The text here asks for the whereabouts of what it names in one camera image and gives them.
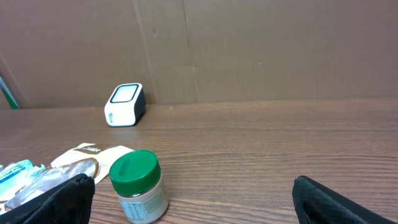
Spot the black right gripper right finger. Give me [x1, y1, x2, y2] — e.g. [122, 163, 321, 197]
[292, 175, 395, 224]

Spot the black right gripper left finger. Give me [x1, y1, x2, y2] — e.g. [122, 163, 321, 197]
[1, 174, 95, 224]

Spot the beige brown snack bag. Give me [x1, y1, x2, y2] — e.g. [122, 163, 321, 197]
[1, 143, 132, 214]

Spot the teal snack packet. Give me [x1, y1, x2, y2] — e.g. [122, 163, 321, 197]
[1, 159, 46, 202]

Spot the green lid jar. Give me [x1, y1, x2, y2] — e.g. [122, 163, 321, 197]
[109, 150, 169, 223]

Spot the white barcode scanner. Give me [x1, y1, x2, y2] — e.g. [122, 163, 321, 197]
[104, 83, 146, 127]

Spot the green white object at wall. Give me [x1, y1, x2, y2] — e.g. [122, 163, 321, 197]
[0, 77, 20, 110]

